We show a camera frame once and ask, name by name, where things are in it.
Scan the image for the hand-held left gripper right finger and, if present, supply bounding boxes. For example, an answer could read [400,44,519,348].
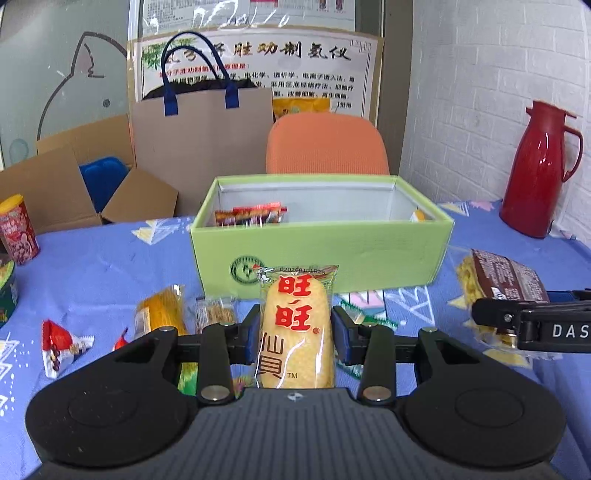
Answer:
[331,305,481,401]

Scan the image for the open brown cardboard box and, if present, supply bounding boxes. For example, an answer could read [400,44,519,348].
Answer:
[0,113,180,235]

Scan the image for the large wall poster board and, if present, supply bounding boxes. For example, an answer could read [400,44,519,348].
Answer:
[127,30,386,130]

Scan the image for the brown paper bag blue handles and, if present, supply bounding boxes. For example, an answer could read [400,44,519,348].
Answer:
[131,31,275,217]

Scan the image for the blue printed tablecloth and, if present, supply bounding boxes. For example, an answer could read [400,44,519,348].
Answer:
[0,199,591,480]

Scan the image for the orange red chips packet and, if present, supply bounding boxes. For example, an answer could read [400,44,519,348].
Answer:
[215,202,288,227]

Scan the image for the light green cardboard box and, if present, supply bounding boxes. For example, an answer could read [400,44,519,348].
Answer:
[190,174,455,298]

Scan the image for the clear biscuit packet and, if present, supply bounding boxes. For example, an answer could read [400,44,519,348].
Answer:
[194,295,238,335]

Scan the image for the red white triangular candy packet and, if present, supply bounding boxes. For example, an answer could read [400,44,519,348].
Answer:
[41,319,95,380]

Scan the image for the red thermos jug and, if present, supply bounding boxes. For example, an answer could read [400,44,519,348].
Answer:
[499,100,583,239]

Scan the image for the green yellow snack packet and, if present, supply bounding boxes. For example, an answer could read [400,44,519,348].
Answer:
[178,362,201,398]

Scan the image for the yellow cake clear packet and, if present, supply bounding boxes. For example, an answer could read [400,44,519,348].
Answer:
[134,284,189,340]

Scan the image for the red snack canister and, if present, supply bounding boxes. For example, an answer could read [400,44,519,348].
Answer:
[0,194,41,266]

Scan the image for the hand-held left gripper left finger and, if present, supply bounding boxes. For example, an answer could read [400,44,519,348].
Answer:
[113,305,262,401]

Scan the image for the green plum packet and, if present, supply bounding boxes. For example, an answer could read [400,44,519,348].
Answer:
[339,291,398,330]

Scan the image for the brown label cake packet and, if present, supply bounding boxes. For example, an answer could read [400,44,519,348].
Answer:
[455,248,552,370]

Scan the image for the yellow rice cracker packet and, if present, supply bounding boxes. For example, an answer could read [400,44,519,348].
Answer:
[256,264,340,391]

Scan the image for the glossy wall poster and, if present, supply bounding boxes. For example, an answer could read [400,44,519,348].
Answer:
[141,0,356,33]

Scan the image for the orange chair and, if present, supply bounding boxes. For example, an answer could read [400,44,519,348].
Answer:
[265,114,391,175]

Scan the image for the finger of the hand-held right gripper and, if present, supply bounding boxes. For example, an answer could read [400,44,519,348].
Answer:
[547,290,591,303]
[471,298,552,335]

